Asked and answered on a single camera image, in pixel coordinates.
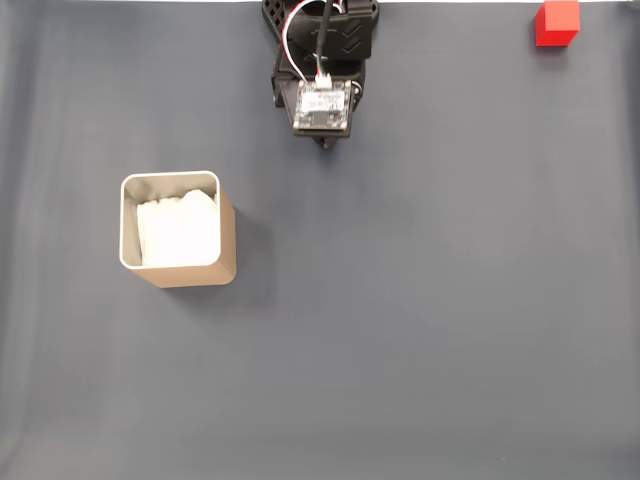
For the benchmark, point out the red cube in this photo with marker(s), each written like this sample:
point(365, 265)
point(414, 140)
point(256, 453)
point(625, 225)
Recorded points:
point(557, 22)

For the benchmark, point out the tan square open box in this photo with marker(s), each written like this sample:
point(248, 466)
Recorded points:
point(200, 277)

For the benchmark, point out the white crumpled tissue paper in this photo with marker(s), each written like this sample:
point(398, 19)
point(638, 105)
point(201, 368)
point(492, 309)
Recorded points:
point(175, 235)

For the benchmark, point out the bare camera circuit board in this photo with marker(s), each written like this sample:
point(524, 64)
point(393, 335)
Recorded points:
point(322, 107)

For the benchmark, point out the silver metal table frame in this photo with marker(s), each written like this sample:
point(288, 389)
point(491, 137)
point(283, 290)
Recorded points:
point(100, 1)

